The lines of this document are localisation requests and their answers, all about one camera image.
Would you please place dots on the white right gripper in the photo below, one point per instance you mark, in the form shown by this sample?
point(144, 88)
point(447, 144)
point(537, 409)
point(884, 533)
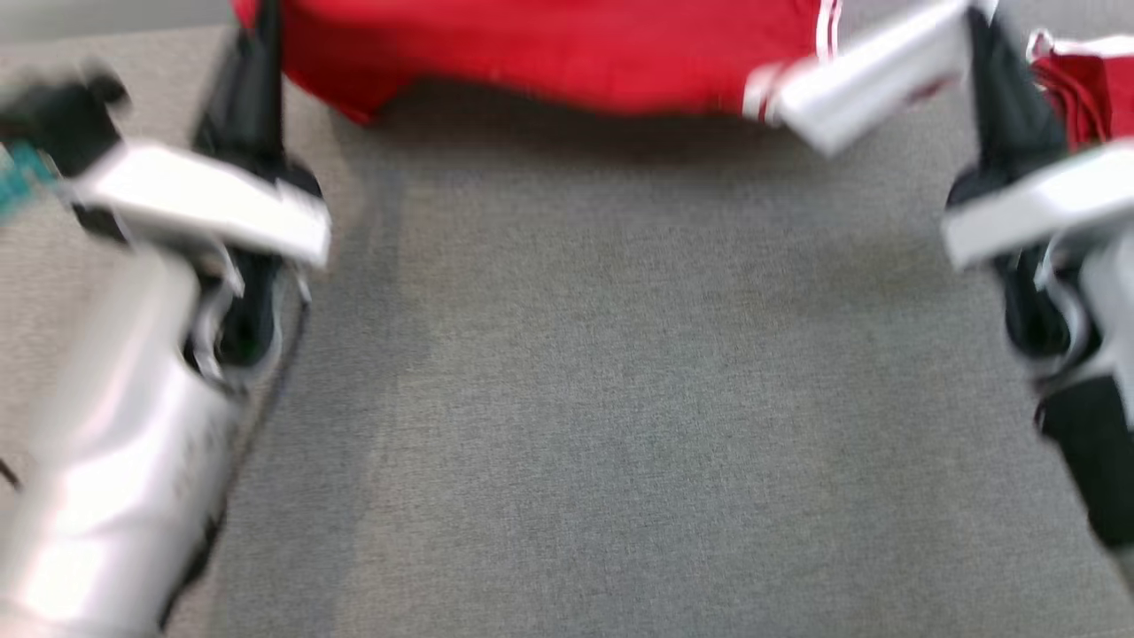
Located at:
point(1045, 208)

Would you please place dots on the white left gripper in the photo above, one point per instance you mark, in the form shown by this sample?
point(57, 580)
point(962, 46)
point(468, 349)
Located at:
point(204, 204)

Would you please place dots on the red garment with white hem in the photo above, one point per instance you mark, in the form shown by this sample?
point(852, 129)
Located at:
point(1090, 97)

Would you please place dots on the red white striped garment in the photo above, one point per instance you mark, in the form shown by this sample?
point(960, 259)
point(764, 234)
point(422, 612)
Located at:
point(532, 44)

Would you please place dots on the teal left camera connector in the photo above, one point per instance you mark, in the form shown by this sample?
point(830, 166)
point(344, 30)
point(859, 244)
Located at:
point(22, 177)

